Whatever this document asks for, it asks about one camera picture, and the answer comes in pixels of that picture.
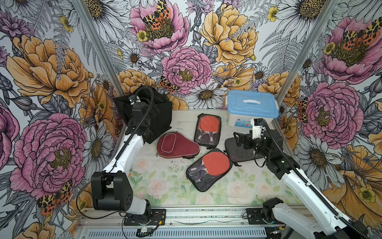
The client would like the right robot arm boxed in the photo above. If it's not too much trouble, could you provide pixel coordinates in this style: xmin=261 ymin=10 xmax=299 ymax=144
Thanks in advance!
xmin=233 ymin=130 xmax=368 ymax=239

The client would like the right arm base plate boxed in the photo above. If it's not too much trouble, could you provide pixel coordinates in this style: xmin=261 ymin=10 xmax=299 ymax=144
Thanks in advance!
xmin=246 ymin=208 xmax=268 ymax=225

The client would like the red ping pong paddle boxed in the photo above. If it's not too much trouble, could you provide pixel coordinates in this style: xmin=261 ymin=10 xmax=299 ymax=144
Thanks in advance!
xmin=194 ymin=114 xmax=221 ymax=149

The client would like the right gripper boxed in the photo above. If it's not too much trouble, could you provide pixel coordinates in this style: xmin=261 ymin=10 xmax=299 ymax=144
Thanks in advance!
xmin=233 ymin=131 xmax=271 ymax=160

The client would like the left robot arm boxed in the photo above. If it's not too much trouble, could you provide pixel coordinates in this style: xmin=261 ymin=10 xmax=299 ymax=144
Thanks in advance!
xmin=91 ymin=101 xmax=160 ymax=224

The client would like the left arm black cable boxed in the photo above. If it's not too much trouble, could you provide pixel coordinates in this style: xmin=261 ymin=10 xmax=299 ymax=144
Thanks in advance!
xmin=75 ymin=86 xmax=155 ymax=220

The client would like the blue lid storage box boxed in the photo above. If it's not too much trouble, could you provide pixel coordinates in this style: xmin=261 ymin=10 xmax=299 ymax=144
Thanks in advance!
xmin=226 ymin=90 xmax=279 ymax=128

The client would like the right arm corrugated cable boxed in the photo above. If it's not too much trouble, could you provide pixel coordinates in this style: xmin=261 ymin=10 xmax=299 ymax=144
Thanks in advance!
xmin=262 ymin=119 xmax=371 ymax=237

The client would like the black canvas bag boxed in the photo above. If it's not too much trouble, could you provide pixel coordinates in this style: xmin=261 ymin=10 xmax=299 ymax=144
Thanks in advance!
xmin=113 ymin=86 xmax=172 ymax=143

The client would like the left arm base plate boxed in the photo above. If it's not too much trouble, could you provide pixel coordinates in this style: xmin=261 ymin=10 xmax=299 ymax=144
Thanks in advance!
xmin=122 ymin=209 xmax=167 ymax=227

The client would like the aluminium front rail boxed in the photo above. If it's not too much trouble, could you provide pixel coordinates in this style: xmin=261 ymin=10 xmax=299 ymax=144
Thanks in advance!
xmin=79 ymin=205 xmax=261 ymax=229

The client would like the black paddle case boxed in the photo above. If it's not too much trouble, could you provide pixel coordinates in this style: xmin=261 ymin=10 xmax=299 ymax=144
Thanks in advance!
xmin=224 ymin=138 xmax=262 ymax=164

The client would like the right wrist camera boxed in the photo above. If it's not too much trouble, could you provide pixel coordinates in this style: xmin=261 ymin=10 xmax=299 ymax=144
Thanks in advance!
xmin=251 ymin=118 xmax=264 ymax=139

